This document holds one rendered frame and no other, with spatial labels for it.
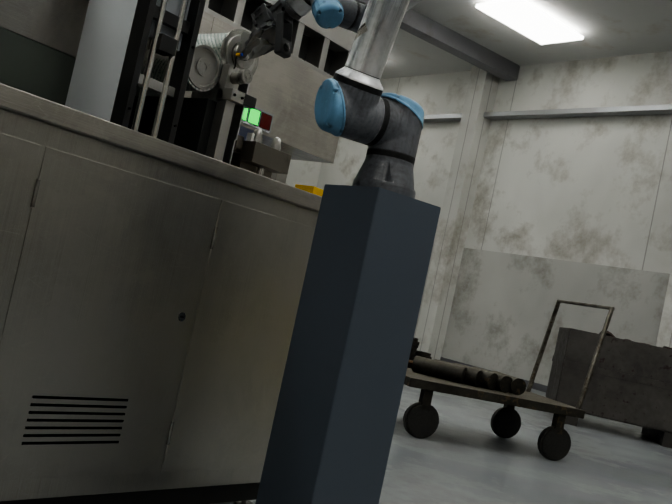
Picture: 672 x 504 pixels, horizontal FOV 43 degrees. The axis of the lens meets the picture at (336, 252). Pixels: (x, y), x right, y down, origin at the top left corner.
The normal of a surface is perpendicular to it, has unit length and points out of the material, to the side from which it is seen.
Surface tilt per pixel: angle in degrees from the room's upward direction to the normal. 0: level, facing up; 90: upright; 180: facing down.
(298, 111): 90
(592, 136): 90
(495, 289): 90
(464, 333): 90
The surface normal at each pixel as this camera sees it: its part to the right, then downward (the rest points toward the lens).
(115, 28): -0.60, -0.17
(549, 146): -0.76, -0.19
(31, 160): 0.77, 0.14
